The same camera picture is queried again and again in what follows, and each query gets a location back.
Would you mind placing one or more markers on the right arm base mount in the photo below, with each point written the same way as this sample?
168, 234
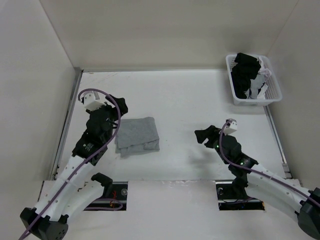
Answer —
234, 198

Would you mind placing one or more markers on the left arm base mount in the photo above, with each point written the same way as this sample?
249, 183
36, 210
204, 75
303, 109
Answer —
113, 199

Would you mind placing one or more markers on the black tank top in basket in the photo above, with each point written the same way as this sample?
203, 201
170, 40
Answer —
245, 70

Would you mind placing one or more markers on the white tank top in basket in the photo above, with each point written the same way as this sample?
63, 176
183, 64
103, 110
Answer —
258, 86

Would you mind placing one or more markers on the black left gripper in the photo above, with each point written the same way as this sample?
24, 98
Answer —
123, 108

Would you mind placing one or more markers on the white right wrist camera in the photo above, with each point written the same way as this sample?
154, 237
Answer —
231, 126

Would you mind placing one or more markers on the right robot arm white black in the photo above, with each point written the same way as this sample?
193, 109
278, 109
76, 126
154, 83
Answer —
299, 203

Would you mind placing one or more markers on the grey tank top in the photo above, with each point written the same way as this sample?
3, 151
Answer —
137, 136

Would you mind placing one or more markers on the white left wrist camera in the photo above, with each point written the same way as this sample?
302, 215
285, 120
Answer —
91, 100

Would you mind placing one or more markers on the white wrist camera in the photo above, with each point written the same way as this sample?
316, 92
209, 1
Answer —
231, 126
91, 100

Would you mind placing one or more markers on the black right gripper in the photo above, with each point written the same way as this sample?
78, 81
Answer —
211, 132

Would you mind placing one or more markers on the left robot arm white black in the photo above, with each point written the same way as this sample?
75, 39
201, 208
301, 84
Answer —
50, 217

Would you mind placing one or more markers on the white perforated plastic basket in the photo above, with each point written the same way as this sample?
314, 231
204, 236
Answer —
273, 93

